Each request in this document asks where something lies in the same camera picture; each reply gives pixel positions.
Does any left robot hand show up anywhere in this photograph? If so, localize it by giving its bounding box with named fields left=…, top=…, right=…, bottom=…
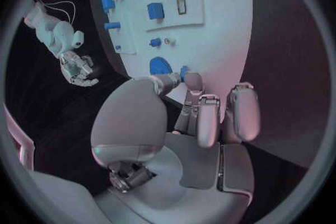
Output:
left=90, top=72, right=262, bottom=224

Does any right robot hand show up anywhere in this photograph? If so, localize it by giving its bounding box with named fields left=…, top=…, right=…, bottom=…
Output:
left=59, top=51, right=100, bottom=87

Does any white task board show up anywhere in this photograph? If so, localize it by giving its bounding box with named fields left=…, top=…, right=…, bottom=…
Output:
left=88, top=0, right=254, bottom=132

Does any short blue cylinder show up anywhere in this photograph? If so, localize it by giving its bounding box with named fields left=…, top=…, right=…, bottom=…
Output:
left=104, top=21, right=122, bottom=30

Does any blue gear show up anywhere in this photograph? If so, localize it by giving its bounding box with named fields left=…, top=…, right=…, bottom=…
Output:
left=149, top=57, right=174, bottom=76

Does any blue block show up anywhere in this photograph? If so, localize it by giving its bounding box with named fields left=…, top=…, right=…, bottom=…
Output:
left=146, top=2, right=166, bottom=20

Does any white cable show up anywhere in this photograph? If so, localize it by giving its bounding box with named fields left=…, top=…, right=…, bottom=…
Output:
left=43, top=1, right=77, bottom=25
left=41, top=4, right=72, bottom=24

